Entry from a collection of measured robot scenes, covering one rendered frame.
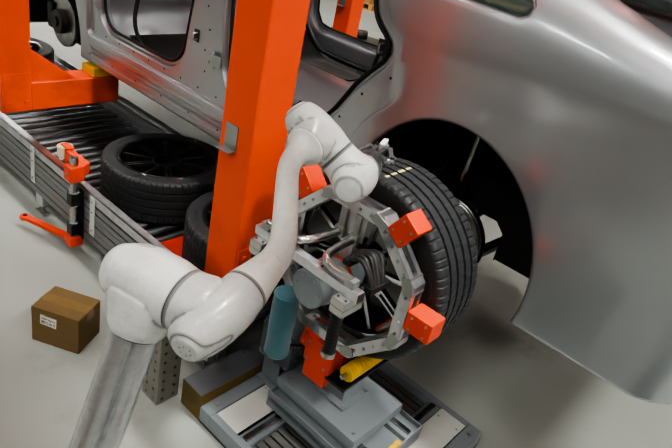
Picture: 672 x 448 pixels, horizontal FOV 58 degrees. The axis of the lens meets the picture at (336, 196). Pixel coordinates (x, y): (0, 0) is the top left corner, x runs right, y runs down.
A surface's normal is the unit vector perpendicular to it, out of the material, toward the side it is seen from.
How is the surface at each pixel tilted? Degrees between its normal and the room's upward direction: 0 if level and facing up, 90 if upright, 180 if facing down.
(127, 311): 77
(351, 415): 0
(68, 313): 0
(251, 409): 0
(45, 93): 90
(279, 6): 90
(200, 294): 20
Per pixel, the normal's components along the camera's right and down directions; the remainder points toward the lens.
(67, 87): 0.73, 0.43
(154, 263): 0.03, -0.69
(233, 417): 0.19, -0.88
